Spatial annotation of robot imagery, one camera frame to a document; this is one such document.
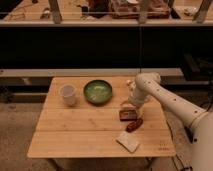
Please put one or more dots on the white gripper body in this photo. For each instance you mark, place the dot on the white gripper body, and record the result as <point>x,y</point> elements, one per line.
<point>135,100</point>

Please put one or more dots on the dark brown rectangular eraser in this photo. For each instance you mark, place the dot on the dark brown rectangular eraser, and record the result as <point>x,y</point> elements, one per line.
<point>127,115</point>

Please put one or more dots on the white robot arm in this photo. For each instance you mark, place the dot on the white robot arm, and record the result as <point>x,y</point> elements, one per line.
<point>198,120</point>

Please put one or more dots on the white sponge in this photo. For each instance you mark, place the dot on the white sponge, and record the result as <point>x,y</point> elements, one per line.
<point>128,141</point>

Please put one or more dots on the small brown oblong object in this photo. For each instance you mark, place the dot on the small brown oblong object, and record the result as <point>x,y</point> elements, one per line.
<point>134,125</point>

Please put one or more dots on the wooden folding table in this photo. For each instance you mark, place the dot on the wooden folding table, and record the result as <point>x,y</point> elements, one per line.
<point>88,131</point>

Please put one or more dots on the translucent white plastic cup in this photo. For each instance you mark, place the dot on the translucent white plastic cup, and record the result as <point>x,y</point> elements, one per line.
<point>68,94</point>

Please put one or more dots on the background workbench shelf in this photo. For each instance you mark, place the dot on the background workbench shelf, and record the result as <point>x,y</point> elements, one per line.
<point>106,12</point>

